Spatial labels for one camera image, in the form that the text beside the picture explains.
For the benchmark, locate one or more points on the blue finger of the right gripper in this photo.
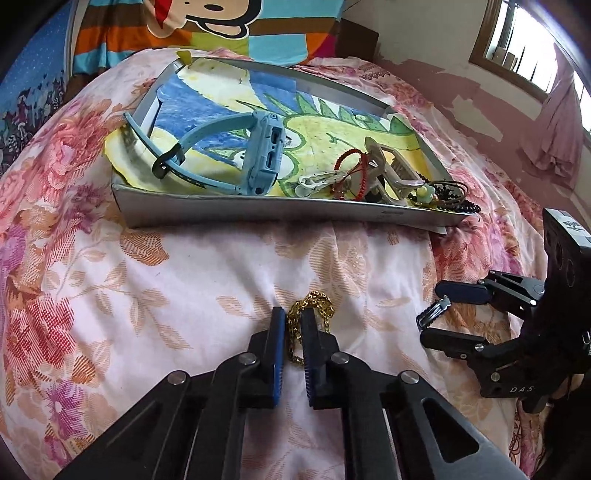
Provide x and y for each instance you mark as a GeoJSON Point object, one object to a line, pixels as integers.
{"type": "Point", "coordinates": [454, 344]}
{"type": "Point", "coordinates": [461, 292]}

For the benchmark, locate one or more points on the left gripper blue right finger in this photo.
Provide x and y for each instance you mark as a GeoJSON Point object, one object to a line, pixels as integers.
{"type": "Point", "coordinates": [395, 426]}

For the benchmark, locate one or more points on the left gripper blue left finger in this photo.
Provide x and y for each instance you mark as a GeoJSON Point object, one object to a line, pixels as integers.
{"type": "Point", "coordinates": [191, 426]}

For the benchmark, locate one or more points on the beige claw hair clip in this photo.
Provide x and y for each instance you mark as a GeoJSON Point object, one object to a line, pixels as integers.
{"type": "Point", "coordinates": [391, 178]}

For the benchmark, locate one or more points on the silver metal hair clip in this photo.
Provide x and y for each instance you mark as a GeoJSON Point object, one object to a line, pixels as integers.
{"type": "Point", "coordinates": [311, 184]}

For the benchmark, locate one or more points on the person's right hand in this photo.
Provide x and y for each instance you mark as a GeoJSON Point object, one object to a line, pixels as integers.
{"type": "Point", "coordinates": [568, 386]}

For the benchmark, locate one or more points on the floral pink bedspread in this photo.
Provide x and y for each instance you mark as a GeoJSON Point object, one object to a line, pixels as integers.
{"type": "Point", "coordinates": [94, 314]}

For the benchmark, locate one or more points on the pink window curtain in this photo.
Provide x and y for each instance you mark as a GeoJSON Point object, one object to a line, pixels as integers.
{"type": "Point", "coordinates": [553, 142]}

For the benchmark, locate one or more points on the grey cardboard tray box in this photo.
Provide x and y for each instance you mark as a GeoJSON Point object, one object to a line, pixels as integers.
{"type": "Point", "coordinates": [444, 204]}

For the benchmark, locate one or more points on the dark wooden headboard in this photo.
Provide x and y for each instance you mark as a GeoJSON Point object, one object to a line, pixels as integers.
{"type": "Point", "coordinates": [356, 40]}

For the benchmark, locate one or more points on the colourful dinosaur drawing paper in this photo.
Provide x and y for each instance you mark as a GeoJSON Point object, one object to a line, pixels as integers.
{"type": "Point", "coordinates": [321, 135]}

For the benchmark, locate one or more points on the blue bicycle print curtain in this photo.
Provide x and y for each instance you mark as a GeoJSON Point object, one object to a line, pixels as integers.
{"type": "Point", "coordinates": [33, 70]}

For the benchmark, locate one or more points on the striped monkey blanket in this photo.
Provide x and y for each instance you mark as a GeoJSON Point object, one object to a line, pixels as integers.
{"type": "Point", "coordinates": [284, 33]}

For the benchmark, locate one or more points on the window with wooden frame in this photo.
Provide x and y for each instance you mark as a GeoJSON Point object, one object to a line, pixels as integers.
{"type": "Point", "coordinates": [516, 45]}

